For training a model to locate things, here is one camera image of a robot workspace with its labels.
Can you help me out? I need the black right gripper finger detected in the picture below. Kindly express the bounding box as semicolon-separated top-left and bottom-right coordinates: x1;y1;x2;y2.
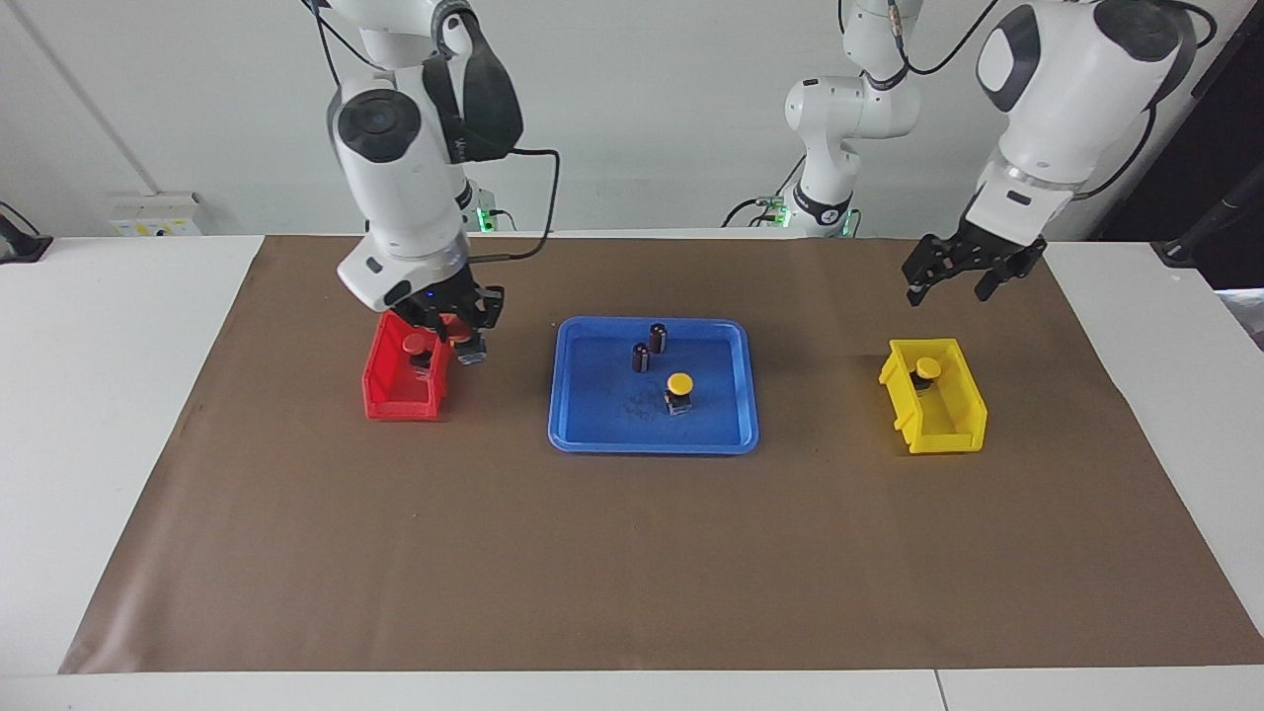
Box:
415;304;459;349
464;284;507;339

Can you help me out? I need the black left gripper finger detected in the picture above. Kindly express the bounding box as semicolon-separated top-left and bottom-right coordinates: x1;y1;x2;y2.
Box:
901;235;954;307
973;237;1048;303

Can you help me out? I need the red plastic bin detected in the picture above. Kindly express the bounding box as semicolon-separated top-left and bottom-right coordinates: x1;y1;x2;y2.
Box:
361;310;457;422

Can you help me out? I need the blue plastic tray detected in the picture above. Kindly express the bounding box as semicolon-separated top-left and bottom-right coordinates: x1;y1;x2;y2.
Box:
548;316;760;455

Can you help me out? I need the yellow plastic bin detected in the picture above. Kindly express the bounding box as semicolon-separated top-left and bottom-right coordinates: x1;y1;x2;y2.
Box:
879;338;988;455

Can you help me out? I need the black pole stand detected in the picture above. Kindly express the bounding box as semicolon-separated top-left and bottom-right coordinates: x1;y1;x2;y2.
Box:
1160;163;1264;268

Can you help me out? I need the dark background panel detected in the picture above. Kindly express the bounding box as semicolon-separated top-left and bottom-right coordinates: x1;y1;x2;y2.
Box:
1096;0;1264;292

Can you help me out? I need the brown paper mat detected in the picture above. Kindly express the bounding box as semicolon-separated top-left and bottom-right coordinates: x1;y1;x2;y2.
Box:
59;235;1264;675

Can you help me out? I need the black device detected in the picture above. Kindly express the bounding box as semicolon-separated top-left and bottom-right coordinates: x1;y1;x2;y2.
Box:
0;202;53;265

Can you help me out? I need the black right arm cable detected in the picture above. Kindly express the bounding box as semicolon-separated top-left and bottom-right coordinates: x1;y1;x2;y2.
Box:
301;0;561;263

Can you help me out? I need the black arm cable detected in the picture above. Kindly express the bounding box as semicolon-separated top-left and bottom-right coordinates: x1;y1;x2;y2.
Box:
887;0;1218;198
301;0;561;263

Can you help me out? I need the black base cable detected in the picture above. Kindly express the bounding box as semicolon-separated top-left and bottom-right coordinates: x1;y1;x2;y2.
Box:
724;153;806;230

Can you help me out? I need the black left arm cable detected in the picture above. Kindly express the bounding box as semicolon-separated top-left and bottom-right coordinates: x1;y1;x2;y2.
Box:
887;0;1218;198

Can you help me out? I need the white wall socket strip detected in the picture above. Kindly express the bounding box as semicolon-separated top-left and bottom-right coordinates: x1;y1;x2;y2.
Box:
109;193;203;238

